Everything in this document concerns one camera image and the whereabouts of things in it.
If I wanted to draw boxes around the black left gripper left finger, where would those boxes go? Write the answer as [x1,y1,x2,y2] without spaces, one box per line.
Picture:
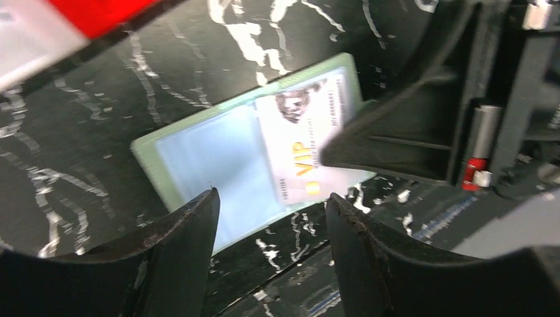
[1,189,220,316]

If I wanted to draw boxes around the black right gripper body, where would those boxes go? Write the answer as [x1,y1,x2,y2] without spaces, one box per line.
[459,1,559,201]

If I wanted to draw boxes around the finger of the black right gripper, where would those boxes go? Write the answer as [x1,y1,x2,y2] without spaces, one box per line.
[321,1,510,186]

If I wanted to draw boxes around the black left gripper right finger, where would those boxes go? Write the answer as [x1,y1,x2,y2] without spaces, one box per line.
[326,194,559,316]

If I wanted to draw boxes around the grey VIP card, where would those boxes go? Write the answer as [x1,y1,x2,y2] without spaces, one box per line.
[255,68,372,205]

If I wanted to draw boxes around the grey-green card holder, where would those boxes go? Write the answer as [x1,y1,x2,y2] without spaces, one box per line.
[131,53,364,252]

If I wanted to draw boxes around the red plastic bin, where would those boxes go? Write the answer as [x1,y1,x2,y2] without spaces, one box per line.
[48,0,158,39]

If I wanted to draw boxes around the white plastic bin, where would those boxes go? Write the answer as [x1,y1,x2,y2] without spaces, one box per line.
[1,0,89,92]

